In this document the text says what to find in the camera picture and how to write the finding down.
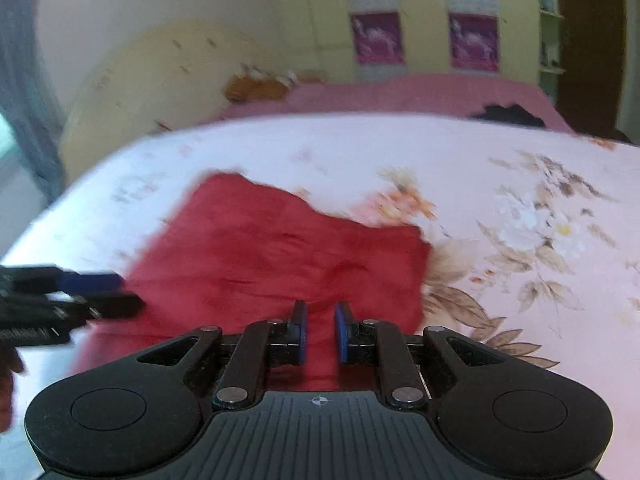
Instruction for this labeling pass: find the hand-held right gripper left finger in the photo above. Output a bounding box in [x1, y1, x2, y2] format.
[136, 300, 307, 411]

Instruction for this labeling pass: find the cream bed headboard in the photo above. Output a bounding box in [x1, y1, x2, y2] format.
[59, 17, 321, 183]

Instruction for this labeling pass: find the cream corner shelf unit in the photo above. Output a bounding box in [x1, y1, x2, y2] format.
[536, 0, 568, 106]

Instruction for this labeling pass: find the pink bed sheet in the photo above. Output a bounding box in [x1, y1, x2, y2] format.
[200, 72, 576, 133]

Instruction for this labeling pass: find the orange patterned pillow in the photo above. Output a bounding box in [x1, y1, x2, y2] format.
[225, 65, 326, 103]

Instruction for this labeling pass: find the person's left hand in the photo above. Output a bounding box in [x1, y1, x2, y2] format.
[0, 345, 25, 433]

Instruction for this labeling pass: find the black cloth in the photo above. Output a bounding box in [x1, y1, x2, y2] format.
[467, 104, 547, 128]

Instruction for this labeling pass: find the brown wooden door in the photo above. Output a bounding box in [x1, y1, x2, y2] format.
[555, 0, 628, 138]

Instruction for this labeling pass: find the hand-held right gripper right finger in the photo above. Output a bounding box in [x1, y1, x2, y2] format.
[333, 301, 506, 411]

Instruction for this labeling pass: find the red down jacket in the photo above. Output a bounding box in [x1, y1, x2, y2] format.
[70, 171, 435, 393]

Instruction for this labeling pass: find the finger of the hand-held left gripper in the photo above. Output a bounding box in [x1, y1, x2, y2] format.
[47, 269, 126, 293]
[65, 294, 146, 320]

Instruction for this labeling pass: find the white floral quilt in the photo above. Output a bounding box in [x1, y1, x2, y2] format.
[0, 112, 640, 480]

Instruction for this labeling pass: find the cream wardrobe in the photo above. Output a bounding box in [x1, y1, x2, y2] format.
[267, 0, 556, 86]

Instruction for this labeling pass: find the grey blue curtain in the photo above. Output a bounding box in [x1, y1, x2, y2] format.
[0, 0, 68, 206]

